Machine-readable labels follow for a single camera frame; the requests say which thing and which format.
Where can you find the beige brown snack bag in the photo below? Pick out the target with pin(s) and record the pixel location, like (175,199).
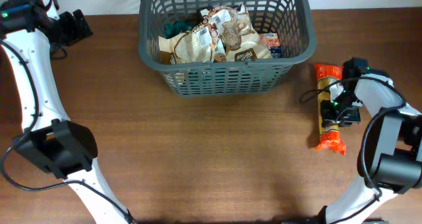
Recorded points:
(200,45)
(241,41)

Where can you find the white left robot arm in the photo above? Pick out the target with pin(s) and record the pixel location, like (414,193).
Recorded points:
(32,31)

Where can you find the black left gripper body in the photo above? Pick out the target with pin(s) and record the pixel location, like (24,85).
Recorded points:
(67,30)

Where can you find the grey plastic basket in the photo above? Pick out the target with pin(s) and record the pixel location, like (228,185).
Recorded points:
(291,20)

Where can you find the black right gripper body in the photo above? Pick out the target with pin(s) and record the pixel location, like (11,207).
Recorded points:
(341,111)

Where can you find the red spaghetti packet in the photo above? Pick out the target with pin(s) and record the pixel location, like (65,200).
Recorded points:
(330,138)

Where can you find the green coffee bag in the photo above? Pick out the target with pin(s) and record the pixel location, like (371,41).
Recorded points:
(178,27)

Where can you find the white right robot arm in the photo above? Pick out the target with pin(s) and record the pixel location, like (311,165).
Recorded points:
(389,160)

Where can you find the colourful tissue multipack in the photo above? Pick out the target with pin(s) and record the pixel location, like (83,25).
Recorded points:
(271,40)

